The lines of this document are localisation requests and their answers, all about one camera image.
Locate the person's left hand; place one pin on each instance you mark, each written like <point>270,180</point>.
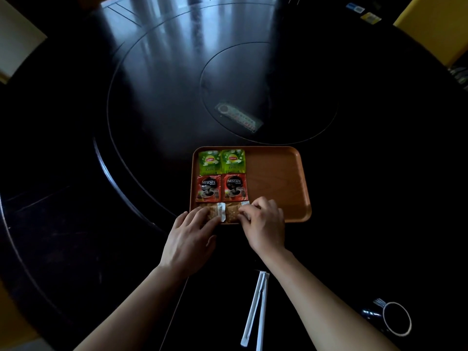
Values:
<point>188,244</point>

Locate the person's right hand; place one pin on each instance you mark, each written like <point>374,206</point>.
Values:
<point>265,230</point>

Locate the person's left thumb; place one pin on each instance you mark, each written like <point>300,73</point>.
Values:
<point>211,241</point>

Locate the person's left little finger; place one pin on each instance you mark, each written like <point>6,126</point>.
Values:
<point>178,220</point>

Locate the person's left middle finger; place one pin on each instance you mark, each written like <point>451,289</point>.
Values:
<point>200,215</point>

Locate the person's right thumb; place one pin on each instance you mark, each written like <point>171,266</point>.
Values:
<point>244,220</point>

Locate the brown sugar packet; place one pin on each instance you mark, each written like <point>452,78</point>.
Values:
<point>215,210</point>
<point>231,212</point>

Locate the person's right forearm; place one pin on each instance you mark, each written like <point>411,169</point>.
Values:
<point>314,307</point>

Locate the person's left forearm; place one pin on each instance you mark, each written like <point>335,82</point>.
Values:
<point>139,310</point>

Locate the red instant coffee packet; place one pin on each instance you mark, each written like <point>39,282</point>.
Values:
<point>208,188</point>
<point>235,187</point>

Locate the green tea bag packet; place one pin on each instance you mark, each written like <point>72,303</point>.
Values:
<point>210,162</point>
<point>233,161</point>

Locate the orange wooden tray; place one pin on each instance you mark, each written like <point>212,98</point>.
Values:
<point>274,175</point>

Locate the white paper-wrapped stirrer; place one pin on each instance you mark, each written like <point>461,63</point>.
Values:
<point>252,310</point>
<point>262,318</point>

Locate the round glass turntable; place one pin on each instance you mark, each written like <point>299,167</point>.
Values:
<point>164,87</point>

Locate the black mug with white rim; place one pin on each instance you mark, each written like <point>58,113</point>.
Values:
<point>387,319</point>

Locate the yellow chair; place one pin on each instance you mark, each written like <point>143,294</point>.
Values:
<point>12,325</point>
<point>435,25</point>

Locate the yellow card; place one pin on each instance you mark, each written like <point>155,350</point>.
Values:
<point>370,18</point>

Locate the blue card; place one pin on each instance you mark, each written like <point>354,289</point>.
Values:
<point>355,7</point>

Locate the cream chair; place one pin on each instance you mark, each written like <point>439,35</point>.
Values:
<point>18,40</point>

